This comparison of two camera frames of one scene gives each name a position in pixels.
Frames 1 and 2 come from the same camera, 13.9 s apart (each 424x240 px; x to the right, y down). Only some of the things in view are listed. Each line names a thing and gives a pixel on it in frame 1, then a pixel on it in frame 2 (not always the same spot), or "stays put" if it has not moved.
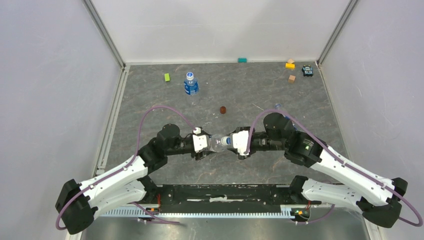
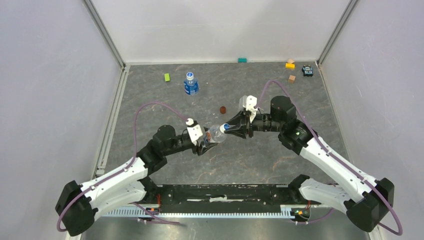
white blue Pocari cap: x=190 y=76 stays put
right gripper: x=243 y=157 -> x=242 y=120
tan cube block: x=291 y=79 stays put
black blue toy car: x=307 y=70 stays put
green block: x=167 y=77 stays put
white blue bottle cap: x=226 y=140 -> x=224 y=127
